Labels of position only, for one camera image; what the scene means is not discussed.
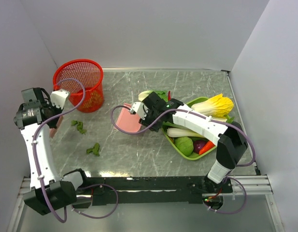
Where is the pink hand brush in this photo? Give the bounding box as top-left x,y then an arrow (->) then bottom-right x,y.
49,116 -> 63,138

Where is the pink dustpan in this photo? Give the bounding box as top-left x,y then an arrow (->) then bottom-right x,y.
114,103 -> 141,134

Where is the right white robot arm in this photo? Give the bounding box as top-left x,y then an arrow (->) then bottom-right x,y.
132,92 -> 248,193

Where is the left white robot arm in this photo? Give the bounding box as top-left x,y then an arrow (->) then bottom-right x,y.
14,87 -> 90,215

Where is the small napa cabbage on table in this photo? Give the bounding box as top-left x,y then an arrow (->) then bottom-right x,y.
138,89 -> 169,102

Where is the long napa cabbage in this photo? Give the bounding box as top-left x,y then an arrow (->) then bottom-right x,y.
162,122 -> 180,128

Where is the green paper scrap by brush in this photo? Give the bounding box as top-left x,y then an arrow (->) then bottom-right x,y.
71,120 -> 87,134

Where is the round green cabbage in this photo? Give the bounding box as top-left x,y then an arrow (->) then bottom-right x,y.
175,136 -> 194,157

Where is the green square tray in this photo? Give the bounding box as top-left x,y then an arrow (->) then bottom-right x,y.
162,97 -> 230,160

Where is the purple eggplant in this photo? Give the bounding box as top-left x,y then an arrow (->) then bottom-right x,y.
193,140 -> 207,154

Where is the red mesh waste basket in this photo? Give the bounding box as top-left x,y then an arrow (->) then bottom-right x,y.
53,59 -> 104,113

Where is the green paper scrap table edge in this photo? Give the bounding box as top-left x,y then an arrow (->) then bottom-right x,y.
86,143 -> 100,156

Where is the white radish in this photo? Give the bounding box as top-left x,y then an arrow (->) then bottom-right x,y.
190,94 -> 234,118

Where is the orange carrot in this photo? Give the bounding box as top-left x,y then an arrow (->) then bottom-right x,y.
199,141 -> 215,155

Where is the light green lettuce leaf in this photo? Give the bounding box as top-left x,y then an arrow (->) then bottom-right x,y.
226,116 -> 235,124

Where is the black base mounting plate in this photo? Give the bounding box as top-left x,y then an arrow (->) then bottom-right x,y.
76,176 -> 233,206

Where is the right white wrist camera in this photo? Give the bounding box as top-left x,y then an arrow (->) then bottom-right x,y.
129,102 -> 148,120

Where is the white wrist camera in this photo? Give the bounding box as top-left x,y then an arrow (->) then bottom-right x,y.
129,102 -> 148,120
50,89 -> 70,110

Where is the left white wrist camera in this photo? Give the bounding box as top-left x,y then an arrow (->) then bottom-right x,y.
50,89 -> 70,110

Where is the aluminium rail frame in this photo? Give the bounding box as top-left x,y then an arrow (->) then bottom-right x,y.
7,175 -> 284,232

